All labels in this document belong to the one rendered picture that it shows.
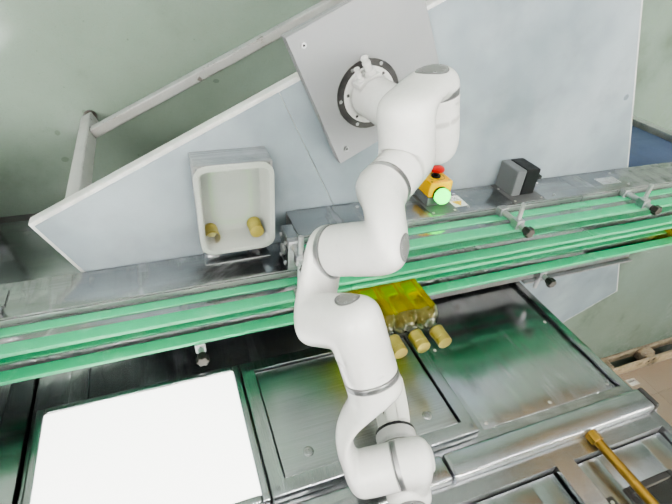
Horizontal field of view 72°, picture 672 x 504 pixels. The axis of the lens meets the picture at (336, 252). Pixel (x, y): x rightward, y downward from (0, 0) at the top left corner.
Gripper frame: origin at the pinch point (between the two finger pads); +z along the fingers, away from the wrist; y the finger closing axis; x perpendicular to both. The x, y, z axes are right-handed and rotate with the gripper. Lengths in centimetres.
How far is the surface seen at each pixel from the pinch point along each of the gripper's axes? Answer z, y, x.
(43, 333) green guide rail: 9, 5, 70
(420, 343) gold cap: 5.6, 1.3, -9.8
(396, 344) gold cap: 5.3, 1.5, -4.2
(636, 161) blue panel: 79, 11, -107
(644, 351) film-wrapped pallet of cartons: 196, -234, -307
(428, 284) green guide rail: 32.0, -4.2, -19.5
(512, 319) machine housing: 30, -17, -47
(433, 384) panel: 5.2, -13.1, -15.2
